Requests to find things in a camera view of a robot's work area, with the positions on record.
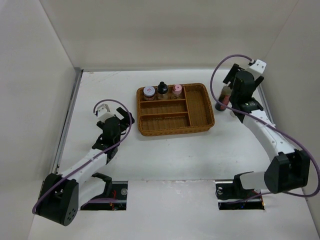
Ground white cylinder silver-lid shaker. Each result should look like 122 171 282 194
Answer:
230 111 237 118

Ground tall dark sauce bottle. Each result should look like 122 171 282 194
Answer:
215 85 232 112

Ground black-cap glass bottle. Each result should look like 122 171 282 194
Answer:
157 81 169 100

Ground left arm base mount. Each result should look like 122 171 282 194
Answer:
80 181 128 211

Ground white-lid red-label spice jar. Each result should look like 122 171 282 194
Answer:
143 86 156 101

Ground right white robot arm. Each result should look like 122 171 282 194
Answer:
223 64 311 198

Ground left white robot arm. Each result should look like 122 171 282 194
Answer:
32 104 135 227

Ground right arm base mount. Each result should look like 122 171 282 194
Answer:
215 180 265 211

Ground brown wicker divided tray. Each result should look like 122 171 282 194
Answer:
136 83 215 137

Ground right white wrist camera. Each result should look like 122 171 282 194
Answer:
246 59 267 76

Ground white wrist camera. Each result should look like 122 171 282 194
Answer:
246 59 267 76
95 103 114 123

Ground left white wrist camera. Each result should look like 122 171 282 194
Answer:
95 103 114 123

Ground pink-lid spice jar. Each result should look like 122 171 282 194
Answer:
171 84 183 100

